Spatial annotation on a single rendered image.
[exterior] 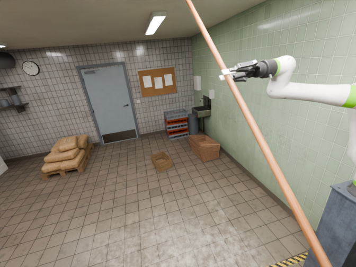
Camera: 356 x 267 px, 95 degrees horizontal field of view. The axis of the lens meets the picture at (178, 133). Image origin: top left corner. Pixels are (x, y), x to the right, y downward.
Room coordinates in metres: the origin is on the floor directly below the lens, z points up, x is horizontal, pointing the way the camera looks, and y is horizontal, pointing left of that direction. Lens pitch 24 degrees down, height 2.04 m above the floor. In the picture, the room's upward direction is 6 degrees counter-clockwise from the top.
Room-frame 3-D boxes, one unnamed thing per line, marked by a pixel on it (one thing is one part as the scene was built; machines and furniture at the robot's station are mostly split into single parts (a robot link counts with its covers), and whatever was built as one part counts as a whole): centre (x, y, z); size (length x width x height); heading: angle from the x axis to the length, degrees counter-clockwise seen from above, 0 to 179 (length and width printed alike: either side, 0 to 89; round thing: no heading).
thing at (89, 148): (3.55, 2.70, 0.07); 1.20 x 0.80 x 0.14; 13
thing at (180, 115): (4.44, 0.01, 0.68); 0.60 x 0.40 x 0.15; 103
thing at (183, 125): (4.44, 0.03, 0.38); 0.60 x 0.40 x 0.15; 101
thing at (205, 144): (3.24, -0.55, 0.32); 0.56 x 0.49 x 0.28; 21
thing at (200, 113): (4.05, -0.65, 0.69); 0.46 x 0.36 x 0.94; 13
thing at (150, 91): (4.77, 0.41, 1.55); 1.04 x 0.02 x 0.74; 103
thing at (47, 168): (3.22, 2.82, 0.22); 0.62 x 0.36 x 0.15; 18
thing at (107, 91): (4.45, 1.72, 1.08); 1.14 x 0.09 x 2.16; 103
